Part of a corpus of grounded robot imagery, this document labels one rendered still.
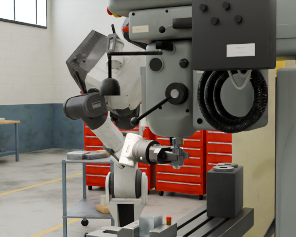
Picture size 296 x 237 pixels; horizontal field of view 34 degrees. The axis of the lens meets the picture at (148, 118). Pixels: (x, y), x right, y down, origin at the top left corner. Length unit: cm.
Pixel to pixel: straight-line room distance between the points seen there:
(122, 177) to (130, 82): 54
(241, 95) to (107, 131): 73
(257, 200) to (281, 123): 206
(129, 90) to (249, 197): 166
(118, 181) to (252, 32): 133
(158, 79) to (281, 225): 59
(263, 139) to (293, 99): 198
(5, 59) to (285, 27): 1080
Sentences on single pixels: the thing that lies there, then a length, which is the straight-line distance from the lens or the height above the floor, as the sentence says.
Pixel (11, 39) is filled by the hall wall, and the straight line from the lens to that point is 1222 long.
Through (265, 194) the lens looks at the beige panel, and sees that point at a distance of 342.
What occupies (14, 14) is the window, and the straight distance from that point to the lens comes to 1225.
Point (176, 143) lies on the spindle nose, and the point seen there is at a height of 129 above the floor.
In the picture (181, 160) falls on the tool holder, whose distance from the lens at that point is 167.
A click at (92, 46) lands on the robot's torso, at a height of 166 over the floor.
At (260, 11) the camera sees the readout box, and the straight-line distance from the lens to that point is 122.
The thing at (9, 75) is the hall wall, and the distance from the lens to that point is 1209.
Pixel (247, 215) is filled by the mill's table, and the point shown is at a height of 93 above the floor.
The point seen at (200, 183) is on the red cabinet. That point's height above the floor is 24.
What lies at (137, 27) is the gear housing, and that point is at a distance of 162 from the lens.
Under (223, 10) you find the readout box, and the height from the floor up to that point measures 166.
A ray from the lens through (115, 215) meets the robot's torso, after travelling 243.
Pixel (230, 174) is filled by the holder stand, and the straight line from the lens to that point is 204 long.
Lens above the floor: 146
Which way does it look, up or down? 3 degrees down
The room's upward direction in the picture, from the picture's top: straight up
